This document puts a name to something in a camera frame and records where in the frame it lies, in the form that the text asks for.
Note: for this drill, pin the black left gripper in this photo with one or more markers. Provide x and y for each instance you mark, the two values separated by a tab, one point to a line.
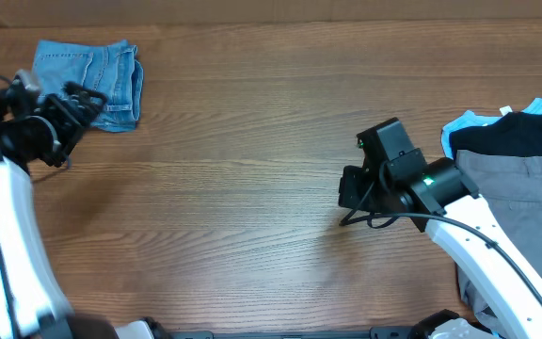
71	125

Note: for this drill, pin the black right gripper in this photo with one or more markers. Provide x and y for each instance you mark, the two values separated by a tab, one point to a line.
350	197

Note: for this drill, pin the light blue denim jeans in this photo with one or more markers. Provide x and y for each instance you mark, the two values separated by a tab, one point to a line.
113	70

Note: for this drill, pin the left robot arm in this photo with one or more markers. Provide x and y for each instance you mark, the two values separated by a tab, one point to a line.
32	304

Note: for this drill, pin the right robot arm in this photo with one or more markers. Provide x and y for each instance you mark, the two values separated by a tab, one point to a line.
445	204

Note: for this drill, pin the light blue folded garment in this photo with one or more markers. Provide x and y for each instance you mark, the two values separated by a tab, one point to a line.
470	119

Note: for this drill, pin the grey folded trousers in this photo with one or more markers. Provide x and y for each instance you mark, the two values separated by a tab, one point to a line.
512	186

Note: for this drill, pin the black folded garment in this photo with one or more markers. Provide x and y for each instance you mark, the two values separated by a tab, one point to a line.
515	134

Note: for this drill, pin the black base frame bar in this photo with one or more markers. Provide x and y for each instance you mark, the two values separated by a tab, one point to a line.
444	324

